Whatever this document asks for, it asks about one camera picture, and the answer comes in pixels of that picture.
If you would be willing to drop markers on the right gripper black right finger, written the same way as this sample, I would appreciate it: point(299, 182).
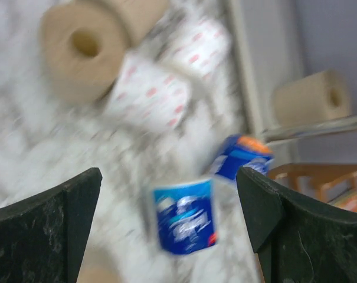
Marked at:
point(297, 238)

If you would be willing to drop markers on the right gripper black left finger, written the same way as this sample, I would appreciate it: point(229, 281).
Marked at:
point(43, 238)

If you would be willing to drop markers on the brown paper roll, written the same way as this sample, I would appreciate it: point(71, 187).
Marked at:
point(98, 274)
point(317, 98)
point(138, 16)
point(83, 48)

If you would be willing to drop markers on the white two-tier shelf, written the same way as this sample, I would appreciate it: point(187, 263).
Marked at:
point(277, 42)

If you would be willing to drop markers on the brown wooden rack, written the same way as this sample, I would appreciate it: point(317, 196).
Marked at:
point(322, 178)

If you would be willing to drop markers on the blue wrapped roll upper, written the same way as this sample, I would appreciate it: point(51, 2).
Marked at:
point(240, 151)

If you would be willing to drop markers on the blue wrapped roll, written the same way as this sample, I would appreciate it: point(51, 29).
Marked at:
point(183, 215)
point(240, 151)

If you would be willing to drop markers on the blue wrapped roll lower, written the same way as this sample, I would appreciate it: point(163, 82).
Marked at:
point(183, 215)

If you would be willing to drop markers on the white red-dotted roll front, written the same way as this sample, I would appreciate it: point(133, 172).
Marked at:
point(148, 96)

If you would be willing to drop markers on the white red-dotted roll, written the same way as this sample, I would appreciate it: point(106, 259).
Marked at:
point(198, 47)
point(148, 96)

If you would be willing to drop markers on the white red-dotted roll rear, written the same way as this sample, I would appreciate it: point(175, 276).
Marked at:
point(198, 47)

